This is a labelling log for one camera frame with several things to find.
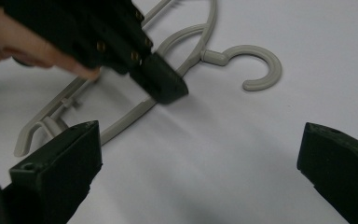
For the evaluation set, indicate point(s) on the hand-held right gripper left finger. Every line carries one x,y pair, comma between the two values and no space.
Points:
59,168

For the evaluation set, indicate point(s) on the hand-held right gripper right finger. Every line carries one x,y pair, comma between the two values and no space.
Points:
345,168

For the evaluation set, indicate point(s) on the grey plastic clothes hanger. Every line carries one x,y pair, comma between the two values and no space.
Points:
273,62

